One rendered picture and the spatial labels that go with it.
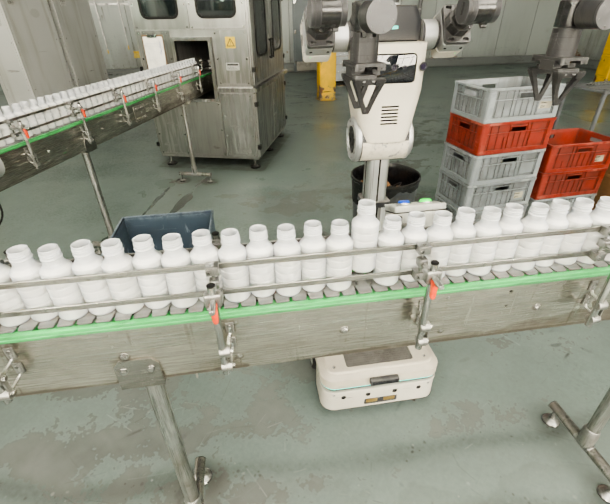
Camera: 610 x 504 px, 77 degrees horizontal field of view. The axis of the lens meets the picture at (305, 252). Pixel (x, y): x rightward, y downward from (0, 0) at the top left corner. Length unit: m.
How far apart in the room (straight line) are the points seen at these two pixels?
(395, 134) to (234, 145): 3.32
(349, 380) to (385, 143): 0.96
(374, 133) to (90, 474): 1.70
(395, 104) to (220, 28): 3.19
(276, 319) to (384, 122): 0.80
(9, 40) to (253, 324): 6.07
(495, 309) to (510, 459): 0.98
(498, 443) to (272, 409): 0.98
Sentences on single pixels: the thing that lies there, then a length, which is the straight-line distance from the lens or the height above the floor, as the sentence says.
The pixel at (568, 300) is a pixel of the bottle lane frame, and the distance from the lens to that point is 1.19.
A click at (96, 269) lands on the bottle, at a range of 0.87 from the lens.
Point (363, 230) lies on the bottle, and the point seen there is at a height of 1.15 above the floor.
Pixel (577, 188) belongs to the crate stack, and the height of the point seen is 0.28.
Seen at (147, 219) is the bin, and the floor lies 0.93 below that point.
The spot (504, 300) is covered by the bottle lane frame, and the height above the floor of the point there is 0.94.
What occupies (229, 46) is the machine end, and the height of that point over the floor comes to 1.27.
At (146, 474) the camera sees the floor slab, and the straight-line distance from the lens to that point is 1.87.
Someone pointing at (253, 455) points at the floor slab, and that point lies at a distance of 1.80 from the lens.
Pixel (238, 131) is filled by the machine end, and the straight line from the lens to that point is 4.51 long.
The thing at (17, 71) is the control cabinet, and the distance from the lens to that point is 6.72.
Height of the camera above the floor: 1.55
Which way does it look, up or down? 32 degrees down
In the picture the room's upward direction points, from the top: 1 degrees counter-clockwise
